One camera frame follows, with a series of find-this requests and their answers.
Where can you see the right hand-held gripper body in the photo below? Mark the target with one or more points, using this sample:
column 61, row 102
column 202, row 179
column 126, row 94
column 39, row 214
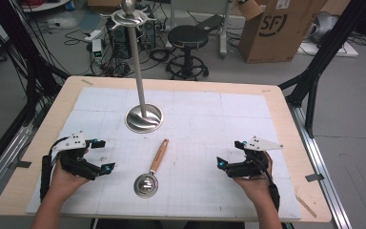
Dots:
column 249, row 167

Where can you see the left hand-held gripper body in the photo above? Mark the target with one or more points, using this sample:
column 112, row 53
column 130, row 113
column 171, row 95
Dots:
column 76, row 162

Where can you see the metal utensil stand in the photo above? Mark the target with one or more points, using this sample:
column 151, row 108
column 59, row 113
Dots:
column 143, row 117

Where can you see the person's right hand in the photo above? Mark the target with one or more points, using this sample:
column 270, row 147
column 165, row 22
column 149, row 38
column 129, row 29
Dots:
column 259, row 187

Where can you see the person's left hand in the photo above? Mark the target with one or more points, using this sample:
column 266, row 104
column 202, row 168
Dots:
column 65, row 183

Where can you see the black tape piece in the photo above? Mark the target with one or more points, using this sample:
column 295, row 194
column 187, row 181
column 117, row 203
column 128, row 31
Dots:
column 24, row 164
column 314, row 177

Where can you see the thin wooden stick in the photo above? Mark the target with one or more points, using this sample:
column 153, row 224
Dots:
column 306, row 206

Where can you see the white bench power supply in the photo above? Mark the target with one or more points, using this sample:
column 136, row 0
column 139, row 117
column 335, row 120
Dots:
column 97, row 49

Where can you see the black computer tower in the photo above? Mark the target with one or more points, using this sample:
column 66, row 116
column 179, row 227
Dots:
column 120, row 41

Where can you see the white power strip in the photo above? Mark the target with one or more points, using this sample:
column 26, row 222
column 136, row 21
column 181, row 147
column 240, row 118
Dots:
column 93, row 35

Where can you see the brown cardboard box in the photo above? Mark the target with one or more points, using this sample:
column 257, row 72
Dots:
column 276, row 35

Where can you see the black round stool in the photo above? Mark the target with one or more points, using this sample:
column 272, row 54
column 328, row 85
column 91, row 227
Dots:
column 187, row 36

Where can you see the black flat device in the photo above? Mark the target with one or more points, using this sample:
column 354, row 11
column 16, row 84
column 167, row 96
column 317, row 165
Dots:
column 211, row 22

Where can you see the white flat board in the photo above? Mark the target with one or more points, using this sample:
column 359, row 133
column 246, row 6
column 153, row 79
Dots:
column 346, row 51

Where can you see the grey round appliance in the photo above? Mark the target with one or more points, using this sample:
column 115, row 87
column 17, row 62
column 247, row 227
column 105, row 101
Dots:
column 325, row 25

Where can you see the aluminium rail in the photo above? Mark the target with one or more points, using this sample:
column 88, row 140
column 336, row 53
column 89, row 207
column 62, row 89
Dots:
column 3, row 165
column 321, row 171

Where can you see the black metal frame post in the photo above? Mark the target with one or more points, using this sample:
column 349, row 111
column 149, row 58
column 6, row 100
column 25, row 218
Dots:
column 28, row 73
column 324, row 51

